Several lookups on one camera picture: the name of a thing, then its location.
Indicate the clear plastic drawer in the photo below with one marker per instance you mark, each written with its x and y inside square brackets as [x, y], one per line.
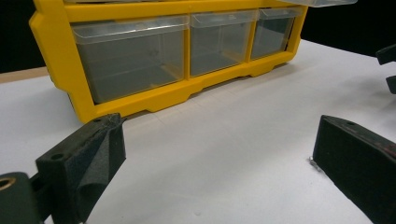
[320, 2]

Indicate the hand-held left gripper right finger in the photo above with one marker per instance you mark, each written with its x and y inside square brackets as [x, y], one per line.
[358, 168]

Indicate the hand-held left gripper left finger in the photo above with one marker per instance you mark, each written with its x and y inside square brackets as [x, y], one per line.
[81, 168]

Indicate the group of clear drawers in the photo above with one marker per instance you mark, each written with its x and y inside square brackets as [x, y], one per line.
[130, 62]

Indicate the yellow black organizer cabinet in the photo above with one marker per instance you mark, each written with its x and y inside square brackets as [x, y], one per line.
[53, 46]

